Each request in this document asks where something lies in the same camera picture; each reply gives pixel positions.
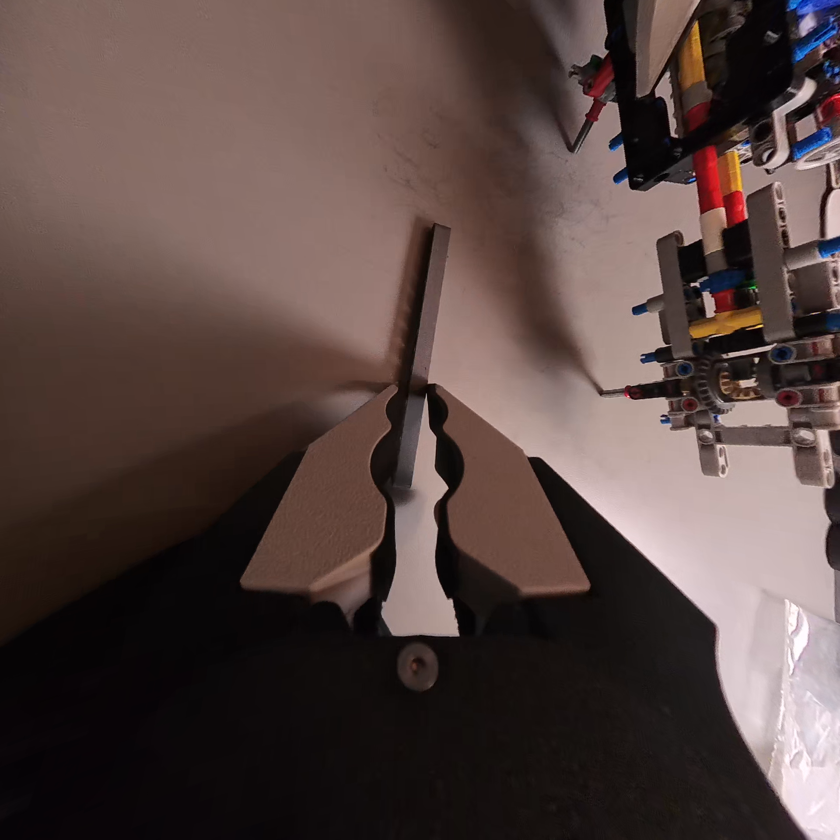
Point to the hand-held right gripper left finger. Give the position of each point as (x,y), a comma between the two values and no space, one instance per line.
(315,518)

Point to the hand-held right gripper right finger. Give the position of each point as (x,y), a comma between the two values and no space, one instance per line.
(505,525)

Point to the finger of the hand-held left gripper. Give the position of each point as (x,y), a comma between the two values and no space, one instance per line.
(656,39)

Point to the thin grey lego beam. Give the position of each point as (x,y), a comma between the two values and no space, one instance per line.
(426,315)

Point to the lego technic vehicle model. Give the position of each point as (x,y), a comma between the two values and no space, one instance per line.
(728,295)

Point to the black lego tire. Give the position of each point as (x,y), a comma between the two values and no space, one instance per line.
(833,558)

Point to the clear plastic bag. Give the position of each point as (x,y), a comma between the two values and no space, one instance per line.
(807,709)

